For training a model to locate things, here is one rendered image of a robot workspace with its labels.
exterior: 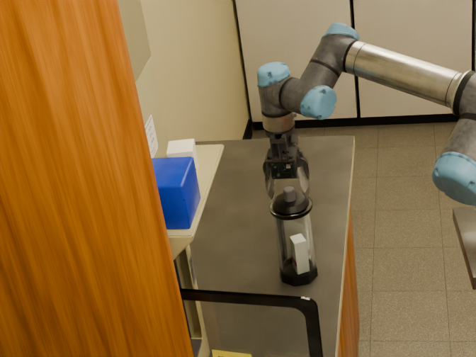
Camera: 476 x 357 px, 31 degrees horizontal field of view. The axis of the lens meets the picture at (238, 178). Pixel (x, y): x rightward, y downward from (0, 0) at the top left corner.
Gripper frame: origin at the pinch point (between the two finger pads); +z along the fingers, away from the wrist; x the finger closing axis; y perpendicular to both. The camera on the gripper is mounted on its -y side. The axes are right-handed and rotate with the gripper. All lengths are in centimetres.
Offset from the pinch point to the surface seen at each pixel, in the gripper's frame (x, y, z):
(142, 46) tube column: -19, 34, -55
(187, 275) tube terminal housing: -20.5, 29.3, 2.3
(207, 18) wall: -60, -193, 25
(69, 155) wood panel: -22, 69, -53
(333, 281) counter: 9.4, 3.0, 25.7
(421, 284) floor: 33, -111, 120
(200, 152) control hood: -11.5, 32.6, -31.3
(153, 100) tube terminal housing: -19, 34, -44
